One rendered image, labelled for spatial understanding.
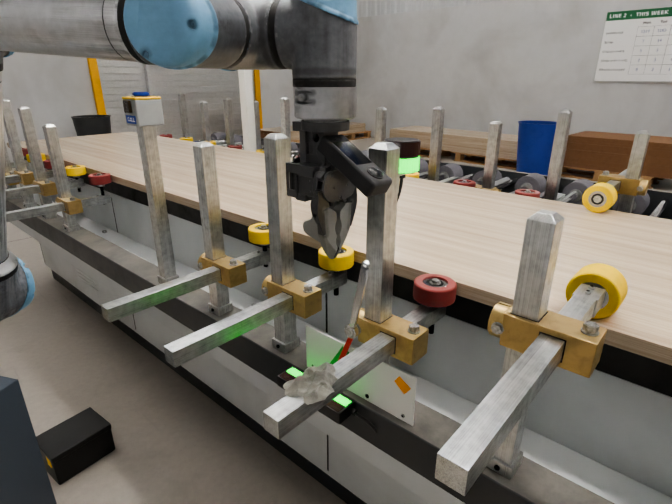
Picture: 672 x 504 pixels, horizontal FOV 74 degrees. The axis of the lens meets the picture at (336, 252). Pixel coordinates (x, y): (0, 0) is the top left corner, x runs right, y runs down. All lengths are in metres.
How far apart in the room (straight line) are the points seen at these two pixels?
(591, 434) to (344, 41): 0.78
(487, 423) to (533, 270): 0.23
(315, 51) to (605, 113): 7.51
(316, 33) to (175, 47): 0.18
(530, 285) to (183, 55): 0.50
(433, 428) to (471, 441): 0.40
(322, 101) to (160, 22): 0.21
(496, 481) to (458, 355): 0.30
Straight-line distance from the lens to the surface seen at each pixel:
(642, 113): 7.93
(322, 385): 0.64
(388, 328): 0.78
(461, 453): 0.45
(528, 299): 0.64
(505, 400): 0.51
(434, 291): 0.84
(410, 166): 0.73
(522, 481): 0.81
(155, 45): 0.58
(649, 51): 7.91
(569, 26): 8.27
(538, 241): 0.61
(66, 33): 0.68
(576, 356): 0.65
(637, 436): 0.96
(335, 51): 0.64
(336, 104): 0.64
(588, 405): 0.95
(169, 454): 1.87
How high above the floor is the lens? 1.27
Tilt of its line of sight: 21 degrees down
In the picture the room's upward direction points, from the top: straight up
